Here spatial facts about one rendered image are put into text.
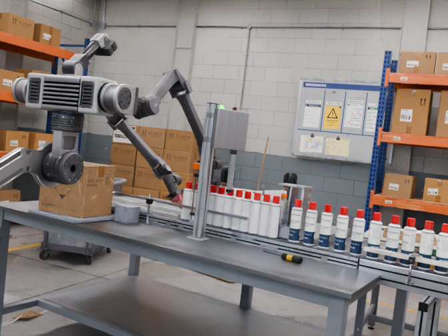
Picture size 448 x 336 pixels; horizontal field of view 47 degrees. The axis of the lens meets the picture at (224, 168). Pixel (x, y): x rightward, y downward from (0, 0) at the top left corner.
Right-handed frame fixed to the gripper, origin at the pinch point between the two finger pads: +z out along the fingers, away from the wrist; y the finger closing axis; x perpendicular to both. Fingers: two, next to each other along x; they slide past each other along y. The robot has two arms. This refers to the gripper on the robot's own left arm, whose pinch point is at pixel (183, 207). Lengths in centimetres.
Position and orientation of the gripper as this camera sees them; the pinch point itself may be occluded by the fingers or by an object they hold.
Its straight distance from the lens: 283.4
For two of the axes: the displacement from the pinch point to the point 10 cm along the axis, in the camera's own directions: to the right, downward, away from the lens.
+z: 4.7, 8.4, -2.5
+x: -7.2, 5.3, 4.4
